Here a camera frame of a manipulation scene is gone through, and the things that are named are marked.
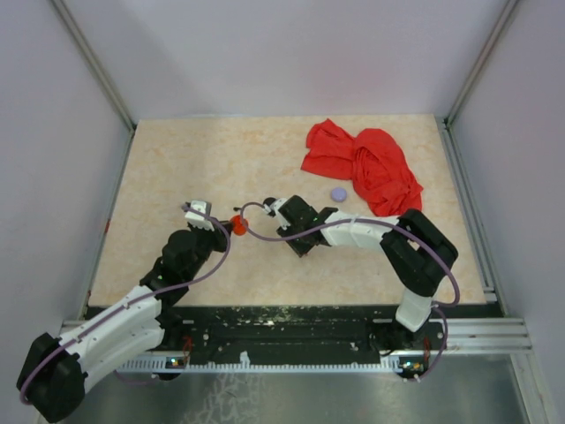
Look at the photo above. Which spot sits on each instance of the red round charging case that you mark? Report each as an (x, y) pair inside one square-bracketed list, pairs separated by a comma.
[(239, 224)]

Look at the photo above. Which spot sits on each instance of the red crumpled cloth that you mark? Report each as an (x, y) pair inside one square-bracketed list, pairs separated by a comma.
[(372, 161)]

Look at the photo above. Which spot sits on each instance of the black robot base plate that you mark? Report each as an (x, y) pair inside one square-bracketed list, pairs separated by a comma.
[(295, 335)]

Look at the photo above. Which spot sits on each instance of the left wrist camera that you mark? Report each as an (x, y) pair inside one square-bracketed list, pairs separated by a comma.
[(197, 214)]

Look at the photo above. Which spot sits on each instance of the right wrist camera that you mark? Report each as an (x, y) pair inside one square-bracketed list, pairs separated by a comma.
[(274, 210)]

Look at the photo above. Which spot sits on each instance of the white slotted cable duct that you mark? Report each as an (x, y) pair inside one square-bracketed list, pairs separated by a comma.
[(169, 364)]

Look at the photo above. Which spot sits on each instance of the purple earbud charging case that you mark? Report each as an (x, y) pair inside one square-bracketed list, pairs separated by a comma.
[(338, 194)]

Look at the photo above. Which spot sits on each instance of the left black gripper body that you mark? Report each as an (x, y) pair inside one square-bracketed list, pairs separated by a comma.
[(215, 240)]

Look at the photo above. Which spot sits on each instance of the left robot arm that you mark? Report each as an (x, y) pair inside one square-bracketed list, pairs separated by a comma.
[(59, 371)]

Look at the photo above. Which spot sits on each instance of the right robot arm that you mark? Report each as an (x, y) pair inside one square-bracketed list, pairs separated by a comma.
[(419, 253)]

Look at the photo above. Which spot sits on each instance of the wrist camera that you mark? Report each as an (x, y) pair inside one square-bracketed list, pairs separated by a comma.
[(197, 214), (274, 210)]

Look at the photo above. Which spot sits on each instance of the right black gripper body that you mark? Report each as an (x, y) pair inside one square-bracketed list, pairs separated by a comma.
[(299, 245)]

